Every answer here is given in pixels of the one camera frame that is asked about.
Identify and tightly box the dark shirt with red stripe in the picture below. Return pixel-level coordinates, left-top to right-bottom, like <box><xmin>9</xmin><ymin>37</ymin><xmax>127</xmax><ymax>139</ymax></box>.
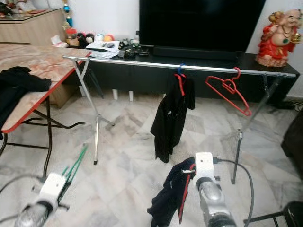
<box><xmin>147</xmin><ymin>157</ymin><xmax>197</xmax><ymax>227</ymax></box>

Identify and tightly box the green plastic hanger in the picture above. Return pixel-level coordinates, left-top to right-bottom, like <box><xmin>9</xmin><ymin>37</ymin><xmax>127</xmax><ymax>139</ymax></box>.
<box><xmin>61</xmin><ymin>144</ymin><xmax>89</xmax><ymax>184</ymax></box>

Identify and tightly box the red plastic hanger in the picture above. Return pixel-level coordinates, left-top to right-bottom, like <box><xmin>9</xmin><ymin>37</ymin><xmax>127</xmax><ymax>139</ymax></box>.
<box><xmin>205</xmin><ymin>67</ymin><xmax>252</xmax><ymax>117</ymax></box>

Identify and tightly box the black shirt with white print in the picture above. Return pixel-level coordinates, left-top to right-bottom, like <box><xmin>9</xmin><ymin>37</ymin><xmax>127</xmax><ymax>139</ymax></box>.
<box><xmin>150</xmin><ymin>72</ymin><xmax>196</xmax><ymax>164</ymax></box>

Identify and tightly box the black jacket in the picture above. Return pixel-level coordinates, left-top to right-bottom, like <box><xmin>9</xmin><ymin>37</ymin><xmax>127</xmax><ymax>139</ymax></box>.
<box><xmin>0</xmin><ymin>66</ymin><xmax>52</xmax><ymax>142</ymax></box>

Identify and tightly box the black TV console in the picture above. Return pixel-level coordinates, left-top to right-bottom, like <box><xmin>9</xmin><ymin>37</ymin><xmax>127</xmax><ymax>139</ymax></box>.
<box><xmin>71</xmin><ymin>44</ymin><xmax>300</xmax><ymax>101</ymax></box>

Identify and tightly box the dark brown sofa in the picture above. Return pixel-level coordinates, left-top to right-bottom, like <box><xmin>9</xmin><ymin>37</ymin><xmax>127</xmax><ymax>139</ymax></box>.
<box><xmin>282</xmin><ymin>106</ymin><xmax>303</xmax><ymax>166</ymax></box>

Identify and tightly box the black soundbar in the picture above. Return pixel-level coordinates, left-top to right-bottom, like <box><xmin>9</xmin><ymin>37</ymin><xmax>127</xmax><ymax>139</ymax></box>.
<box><xmin>152</xmin><ymin>45</ymin><xmax>239</xmax><ymax>62</ymax></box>

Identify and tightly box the silver metal clothes rack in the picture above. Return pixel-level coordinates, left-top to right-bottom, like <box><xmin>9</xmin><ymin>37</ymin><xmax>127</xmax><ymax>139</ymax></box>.
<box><xmin>63</xmin><ymin>55</ymin><xmax>297</xmax><ymax>185</ymax></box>

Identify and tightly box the marble top folding table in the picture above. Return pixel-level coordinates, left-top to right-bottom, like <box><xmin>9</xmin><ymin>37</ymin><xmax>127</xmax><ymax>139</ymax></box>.
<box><xmin>0</xmin><ymin>45</ymin><xmax>90</xmax><ymax>178</ymax></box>

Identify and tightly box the tissue pack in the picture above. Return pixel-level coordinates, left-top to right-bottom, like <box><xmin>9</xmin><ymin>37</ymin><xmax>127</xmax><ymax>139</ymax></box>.
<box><xmin>51</xmin><ymin>35</ymin><xmax>68</xmax><ymax>48</ymax></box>

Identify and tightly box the black flat television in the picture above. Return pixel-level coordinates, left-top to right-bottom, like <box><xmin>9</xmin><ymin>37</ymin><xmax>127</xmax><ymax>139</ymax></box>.
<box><xmin>139</xmin><ymin>0</ymin><xmax>267</xmax><ymax>52</ymax></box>

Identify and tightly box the stack of white papers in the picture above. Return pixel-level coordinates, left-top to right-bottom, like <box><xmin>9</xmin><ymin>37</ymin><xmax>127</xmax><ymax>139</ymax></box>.
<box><xmin>85</xmin><ymin>40</ymin><xmax>120</xmax><ymax>59</ymax></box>

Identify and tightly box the jar with red lid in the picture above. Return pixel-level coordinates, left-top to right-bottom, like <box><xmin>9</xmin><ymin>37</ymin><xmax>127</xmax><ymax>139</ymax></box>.
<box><xmin>65</xmin><ymin>28</ymin><xmax>79</xmax><ymax>47</ymax></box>

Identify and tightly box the red laughing Buddha statue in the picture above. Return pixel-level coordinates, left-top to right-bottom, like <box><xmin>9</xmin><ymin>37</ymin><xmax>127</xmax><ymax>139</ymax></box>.
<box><xmin>256</xmin><ymin>9</ymin><xmax>302</xmax><ymax>68</ymax></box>

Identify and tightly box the light wooden cabinet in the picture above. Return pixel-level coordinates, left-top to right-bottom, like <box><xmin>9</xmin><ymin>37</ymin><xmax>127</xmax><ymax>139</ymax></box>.
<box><xmin>0</xmin><ymin>9</ymin><xmax>68</xmax><ymax>46</ymax></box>

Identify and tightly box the blue trophy ornament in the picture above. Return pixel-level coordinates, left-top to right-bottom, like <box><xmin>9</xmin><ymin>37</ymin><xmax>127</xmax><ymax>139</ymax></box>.
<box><xmin>62</xmin><ymin>0</ymin><xmax>74</xmax><ymax>27</ymax></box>

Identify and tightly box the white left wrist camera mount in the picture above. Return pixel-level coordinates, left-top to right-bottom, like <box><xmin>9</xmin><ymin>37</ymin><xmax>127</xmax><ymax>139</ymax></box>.
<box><xmin>38</xmin><ymin>172</ymin><xmax>68</xmax><ymax>209</ymax></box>

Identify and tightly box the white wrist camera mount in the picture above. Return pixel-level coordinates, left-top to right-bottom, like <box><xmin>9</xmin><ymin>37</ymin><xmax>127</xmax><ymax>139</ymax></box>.
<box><xmin>38</xmin><ymin>172</ymin><xmax>68</xmax><ymax>209</ymax></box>
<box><xmin>194</xmin><ymin>152</ymin><xmax>215</xmax><ymax>183</ymax></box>

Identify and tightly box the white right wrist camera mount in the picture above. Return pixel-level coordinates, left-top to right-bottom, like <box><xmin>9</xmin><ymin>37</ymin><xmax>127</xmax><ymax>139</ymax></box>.
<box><xmin>194</xmin><ymin>152</ymin><xmax>215</xmax><ymax>183</ymax></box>

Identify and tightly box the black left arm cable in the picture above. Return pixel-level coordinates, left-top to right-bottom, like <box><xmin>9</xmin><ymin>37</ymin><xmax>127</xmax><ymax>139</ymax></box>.
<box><xmin>0</xmin><ymin>173</ymin><xmax>41</xmax><ymax>223</ymax></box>

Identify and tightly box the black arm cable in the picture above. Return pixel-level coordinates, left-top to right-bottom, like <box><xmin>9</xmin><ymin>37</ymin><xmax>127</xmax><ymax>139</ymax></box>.
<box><xmin>213</xmin><ymin>157</ymin><xmax>255</xmax><ymax>225</ymax></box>
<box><xmin>0</xmin><ymin>173</ymin><xmax>41</xmax><ymax>223</ymax></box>

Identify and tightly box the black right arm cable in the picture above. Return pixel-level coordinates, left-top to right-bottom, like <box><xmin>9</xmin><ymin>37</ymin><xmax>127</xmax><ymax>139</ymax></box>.
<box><xmin>213</xmin><ymin>157</ymin><xmax>255</xmax><ymax>225</ymax></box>

